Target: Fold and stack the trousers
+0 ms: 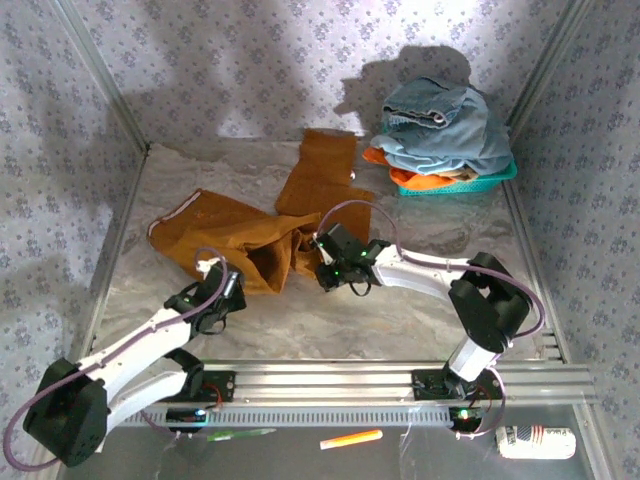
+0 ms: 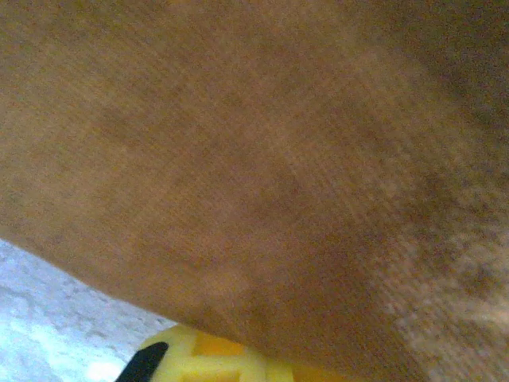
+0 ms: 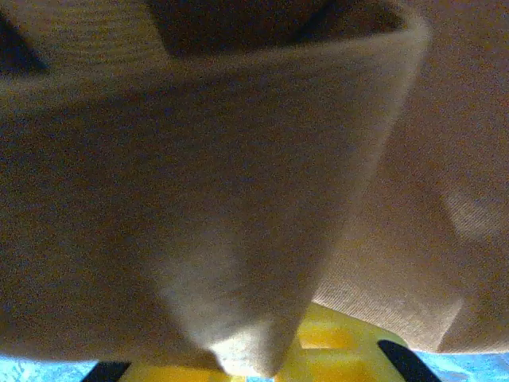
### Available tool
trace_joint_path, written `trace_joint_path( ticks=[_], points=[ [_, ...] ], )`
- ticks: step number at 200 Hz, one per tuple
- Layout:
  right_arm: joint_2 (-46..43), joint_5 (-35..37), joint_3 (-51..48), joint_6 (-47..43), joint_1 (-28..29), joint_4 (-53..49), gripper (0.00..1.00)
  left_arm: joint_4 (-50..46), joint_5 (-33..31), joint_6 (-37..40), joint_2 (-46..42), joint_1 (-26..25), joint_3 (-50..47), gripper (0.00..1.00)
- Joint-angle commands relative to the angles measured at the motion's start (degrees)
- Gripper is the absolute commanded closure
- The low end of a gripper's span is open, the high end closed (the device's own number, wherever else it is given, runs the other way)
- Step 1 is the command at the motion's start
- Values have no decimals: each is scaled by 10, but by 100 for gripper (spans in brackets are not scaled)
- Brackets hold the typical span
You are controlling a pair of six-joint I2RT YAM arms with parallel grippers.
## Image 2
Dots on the grey marbled table cover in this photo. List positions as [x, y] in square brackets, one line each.
[47, 318]

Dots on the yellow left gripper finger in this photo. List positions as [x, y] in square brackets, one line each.
[207, 364]

